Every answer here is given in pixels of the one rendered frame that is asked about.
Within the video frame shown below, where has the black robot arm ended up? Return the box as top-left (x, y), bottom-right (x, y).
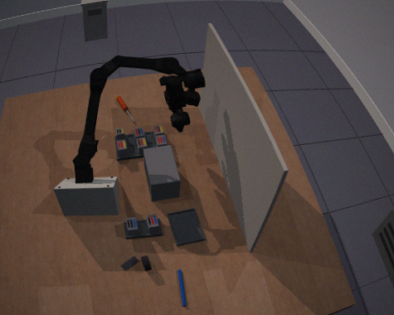
top-left (72, 56), bottom-right (206, 183)

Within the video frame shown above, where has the red-handled screwdriver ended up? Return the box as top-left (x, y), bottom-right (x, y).
top-left (116, 96), bottom-right (134, 122)

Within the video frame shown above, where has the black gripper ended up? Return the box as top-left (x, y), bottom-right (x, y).
top-left (164, 90), bottom-right (190, 133)

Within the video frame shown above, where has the blue rod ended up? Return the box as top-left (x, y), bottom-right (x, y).
top-left (178, 269), bottom-right (187, 307)

